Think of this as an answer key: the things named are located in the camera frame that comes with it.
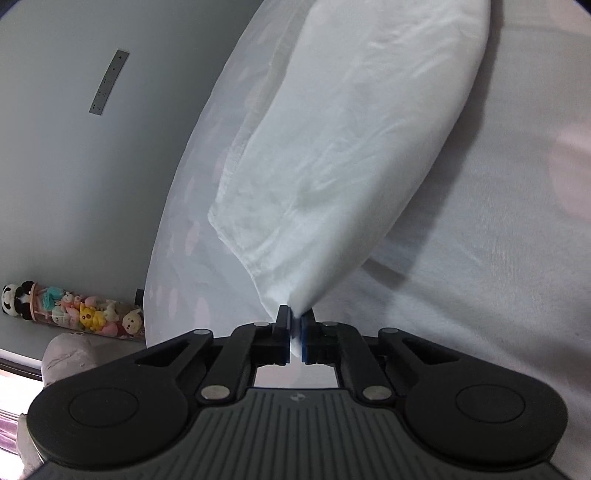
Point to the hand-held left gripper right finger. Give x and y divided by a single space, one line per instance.
304 344

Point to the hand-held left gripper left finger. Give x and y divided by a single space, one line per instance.
286 344

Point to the white t-shirt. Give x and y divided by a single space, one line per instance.
346 138

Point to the clear tube of plush toys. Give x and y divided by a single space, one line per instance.
87 314

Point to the grey cushion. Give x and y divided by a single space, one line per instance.
74 355

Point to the panda plush toy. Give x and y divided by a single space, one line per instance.
14 301

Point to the grey metal wall strip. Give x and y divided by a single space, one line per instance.
109 82

